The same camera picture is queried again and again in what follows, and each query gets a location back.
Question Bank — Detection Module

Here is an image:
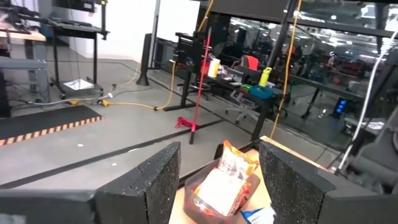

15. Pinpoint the black case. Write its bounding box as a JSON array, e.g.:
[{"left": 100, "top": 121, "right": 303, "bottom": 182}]
[{"left": 0, "top": 70, "right": 12, "bottom": 119}]

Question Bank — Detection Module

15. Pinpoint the white floor cable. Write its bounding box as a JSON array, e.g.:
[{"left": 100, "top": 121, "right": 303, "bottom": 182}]
[{"left": 26, "top": 60, "right": 142, "bottom": 106}]

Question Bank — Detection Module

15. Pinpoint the device with blue lights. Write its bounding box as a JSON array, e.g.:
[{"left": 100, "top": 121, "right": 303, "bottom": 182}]
[{"left": 331, "top": 96, "right": 349, "bottom": 119}]

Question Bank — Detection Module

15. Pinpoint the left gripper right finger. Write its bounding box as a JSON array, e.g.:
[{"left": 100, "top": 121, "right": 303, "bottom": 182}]
[{"left": 259, "top": 140, "right": 398, "bottom": 224}]

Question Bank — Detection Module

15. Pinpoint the white and yellow container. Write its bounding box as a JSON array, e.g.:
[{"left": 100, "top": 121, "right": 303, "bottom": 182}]
[{"left": 207, "top": 58, "right": 221, "bottom": 78}]

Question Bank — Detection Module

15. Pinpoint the yellow-green bottle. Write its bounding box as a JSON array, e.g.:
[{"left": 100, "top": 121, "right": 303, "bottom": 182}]
[{"left": 258, "top": 67, "right": 273, "bottom": 88}]

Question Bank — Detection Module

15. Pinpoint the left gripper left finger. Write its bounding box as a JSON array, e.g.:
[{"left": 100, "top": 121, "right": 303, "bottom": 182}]
[{"left": 0, "top": 141, "right": 182, "bottom": 224}]

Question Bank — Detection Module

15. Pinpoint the grey metal table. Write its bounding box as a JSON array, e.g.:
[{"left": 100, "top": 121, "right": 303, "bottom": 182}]
[{"left": 0, "top": 57, "right": 50, "bottom": 103}]

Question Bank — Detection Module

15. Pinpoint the orange chair back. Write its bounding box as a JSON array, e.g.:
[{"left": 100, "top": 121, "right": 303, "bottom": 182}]
[{"left": 241, "top": 55, "right": 260, "bottom": 71}]

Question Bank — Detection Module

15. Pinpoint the wooden top table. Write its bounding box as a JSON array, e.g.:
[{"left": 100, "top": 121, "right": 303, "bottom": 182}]
[{"left": 0, "top": 29, "right": 47, "bottom": 43}]

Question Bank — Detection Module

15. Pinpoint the black pillar stand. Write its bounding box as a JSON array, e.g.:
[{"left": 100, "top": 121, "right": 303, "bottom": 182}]
[{"left": 136, "top": 32, "right": 153, "bottom": 87}]

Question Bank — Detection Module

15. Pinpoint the teal bag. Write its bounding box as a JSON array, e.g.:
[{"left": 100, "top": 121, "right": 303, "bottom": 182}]
[{"left": 249, "top": 85, "right": 275, "bottom": 100}]

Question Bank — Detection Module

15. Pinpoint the yellow extension cable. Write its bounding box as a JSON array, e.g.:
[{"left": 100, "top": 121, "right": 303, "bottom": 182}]
[{"left": 67, "top": 0, "right": 215, "bottom": 112}]

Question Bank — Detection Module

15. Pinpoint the grey office chair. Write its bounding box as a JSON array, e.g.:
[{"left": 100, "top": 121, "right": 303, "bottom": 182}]
[{"left": 224, "top": 90, "right": 262, "bottom": 126}]

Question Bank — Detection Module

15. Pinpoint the black mat hazard stripe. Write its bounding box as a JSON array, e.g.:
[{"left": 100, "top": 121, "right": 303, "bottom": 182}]
[{"left": 0, "top": 105, "right": 104, "bottom": 147}]

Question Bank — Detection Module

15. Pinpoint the white sheet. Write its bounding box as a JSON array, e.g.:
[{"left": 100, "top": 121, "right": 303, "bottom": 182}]
[{"left": 62, "top": 78, "right": 95, "bottom": 91}]

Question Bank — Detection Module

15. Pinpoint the blue noodle packet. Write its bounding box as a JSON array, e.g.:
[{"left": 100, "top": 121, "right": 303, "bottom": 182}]
[{"left": 241, "top": 205, "right": 277, "bottom": 224}]

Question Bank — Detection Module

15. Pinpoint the red floor stand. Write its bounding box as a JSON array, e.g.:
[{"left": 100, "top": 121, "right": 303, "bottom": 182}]
[{"left": 175, "top": 27, "right": 214, "bottom": 146}]

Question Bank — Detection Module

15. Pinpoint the yellow rope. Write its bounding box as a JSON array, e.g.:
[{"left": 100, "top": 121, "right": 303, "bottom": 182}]
[{"left": 269, "top": 0, "right": 303, "bottom": 140}]

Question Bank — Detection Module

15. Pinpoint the orange noodle packet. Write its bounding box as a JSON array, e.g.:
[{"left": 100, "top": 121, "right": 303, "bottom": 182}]
[
  {"left": 192, "top": 167, "right": 253, "bottom": 218},
  {"left": 217, "top": 139, "right": 260, "bottom": 181}
]

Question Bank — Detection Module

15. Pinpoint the dark plastic bin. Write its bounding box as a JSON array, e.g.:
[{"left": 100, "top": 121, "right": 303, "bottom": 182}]
[{"left": 183, "top": 157, "right": 261, "bottom": 224}]

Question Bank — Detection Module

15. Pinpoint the black equipment cart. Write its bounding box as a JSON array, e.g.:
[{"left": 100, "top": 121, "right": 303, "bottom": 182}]
[{"left": 48, "top": 0, "right": 110, "bottom": 100}]

